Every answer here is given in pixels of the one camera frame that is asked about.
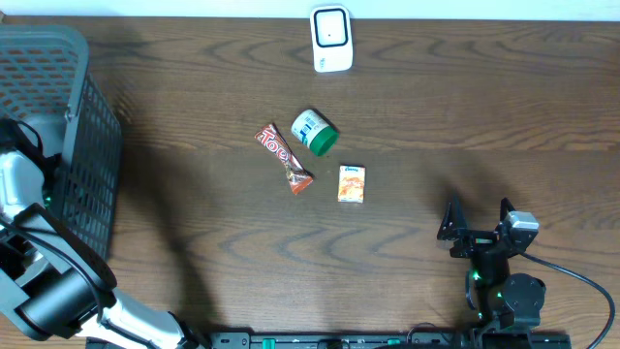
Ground orange Kleenex tissue pack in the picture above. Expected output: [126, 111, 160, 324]
[337, 165, 365, 204]

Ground red Topps candy bar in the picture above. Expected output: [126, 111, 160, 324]
[255, 123, 313, 195]

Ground green lidded white jar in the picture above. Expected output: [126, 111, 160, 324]
[291, 110, 339, 157]

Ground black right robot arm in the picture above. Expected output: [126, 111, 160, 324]
[437, 198, 546, 332]

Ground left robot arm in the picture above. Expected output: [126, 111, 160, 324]
[1, 119, 211, 349]

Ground grey plastic mesh basket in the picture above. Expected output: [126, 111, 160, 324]
[1, 24, 123, 258]

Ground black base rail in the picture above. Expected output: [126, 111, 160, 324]
[208, 328, 572, 349]

